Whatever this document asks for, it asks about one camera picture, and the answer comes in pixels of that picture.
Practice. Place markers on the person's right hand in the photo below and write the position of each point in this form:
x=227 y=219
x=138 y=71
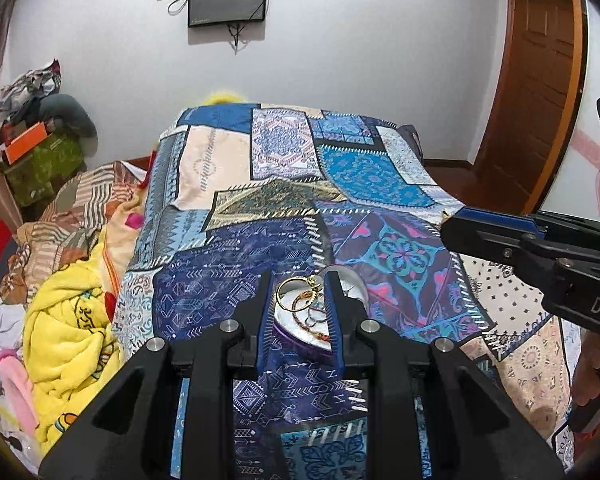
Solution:
x=587 y=370

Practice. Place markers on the blue patchwork blanket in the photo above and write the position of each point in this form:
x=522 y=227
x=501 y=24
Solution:
x=280 y=185

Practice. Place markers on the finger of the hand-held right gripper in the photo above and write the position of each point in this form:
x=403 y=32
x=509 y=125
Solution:
x=495 y=220
x=480 y=242

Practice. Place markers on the striped orange blanket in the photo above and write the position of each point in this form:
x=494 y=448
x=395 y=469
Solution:
x=80 y=210

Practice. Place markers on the dark chair back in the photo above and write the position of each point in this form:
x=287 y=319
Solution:
x=412 y=140

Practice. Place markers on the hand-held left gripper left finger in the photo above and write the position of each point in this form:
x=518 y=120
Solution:
x=266 y=325

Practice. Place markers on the pink plush toy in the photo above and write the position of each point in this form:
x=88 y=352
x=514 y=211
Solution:
x=15 y=390

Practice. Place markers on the small black wall monitor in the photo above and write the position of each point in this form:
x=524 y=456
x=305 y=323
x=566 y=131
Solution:
x=227 y=0

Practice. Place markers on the white heart-print wardrobe door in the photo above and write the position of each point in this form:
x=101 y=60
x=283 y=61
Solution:
x=592 y=160

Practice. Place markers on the yellow fleece blanket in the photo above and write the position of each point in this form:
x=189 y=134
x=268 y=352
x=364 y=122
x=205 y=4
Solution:
x=65 y=340

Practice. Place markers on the orange box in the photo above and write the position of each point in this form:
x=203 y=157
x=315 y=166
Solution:
x=25 y=142

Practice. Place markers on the green patterned cloth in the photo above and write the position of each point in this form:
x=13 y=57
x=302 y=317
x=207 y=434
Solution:
x=45 y=170

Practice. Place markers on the heart-shaped tin box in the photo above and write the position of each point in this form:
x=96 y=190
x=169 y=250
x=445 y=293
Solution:
x=352 y=286

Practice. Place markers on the pile of clothes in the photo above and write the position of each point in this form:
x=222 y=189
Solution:
x=25 y=87

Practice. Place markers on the yellow plush item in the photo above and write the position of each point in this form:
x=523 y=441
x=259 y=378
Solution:
x=225 y=99

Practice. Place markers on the brown wooden door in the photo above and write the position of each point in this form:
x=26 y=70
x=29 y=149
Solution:
x=530 y=100

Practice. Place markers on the grey pillow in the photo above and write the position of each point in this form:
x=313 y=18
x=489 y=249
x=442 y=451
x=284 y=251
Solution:
x=72 y=115

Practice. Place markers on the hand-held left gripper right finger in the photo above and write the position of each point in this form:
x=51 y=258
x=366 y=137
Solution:
x=332 y=320

